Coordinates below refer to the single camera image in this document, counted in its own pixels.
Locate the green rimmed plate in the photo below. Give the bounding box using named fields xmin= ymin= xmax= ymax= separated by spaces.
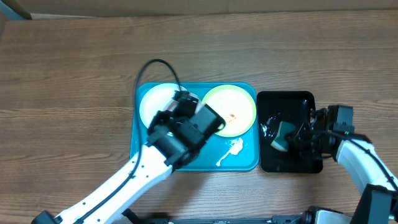
xmin=202 ymin=85 xmax=256 ymax=137

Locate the green yellow sponge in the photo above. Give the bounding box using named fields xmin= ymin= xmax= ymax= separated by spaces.
xmin=271 ymin=121 xmax=295 ymax=152

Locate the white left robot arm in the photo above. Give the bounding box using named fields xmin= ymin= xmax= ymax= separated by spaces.
xmin=33 ymin=91 xmax=224 ymax=224

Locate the black rectangular tray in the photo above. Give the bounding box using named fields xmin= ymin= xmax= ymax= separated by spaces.
xmin=256 ymin=91 xmax=323 ymax=174

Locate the white foam spill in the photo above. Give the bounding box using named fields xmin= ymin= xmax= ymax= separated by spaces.
xmin=216 ymin=138 xmax=243 ymax=167

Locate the white plate with ketchup streak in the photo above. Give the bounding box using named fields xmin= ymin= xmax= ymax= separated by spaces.
xmin=139 ymin=83 xmax=187 ymax=129

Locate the teal plastic tray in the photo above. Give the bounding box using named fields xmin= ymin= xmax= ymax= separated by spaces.
xmin=130 ymin=82 xmax=259 ymax=171

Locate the white plate with red smears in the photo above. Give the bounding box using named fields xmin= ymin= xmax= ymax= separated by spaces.
xmin=164 ymin=90 xmax=201 ymax=117

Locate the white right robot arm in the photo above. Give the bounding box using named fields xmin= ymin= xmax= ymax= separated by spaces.
xmin=279 ymin=105 xmax=397 ymax=223

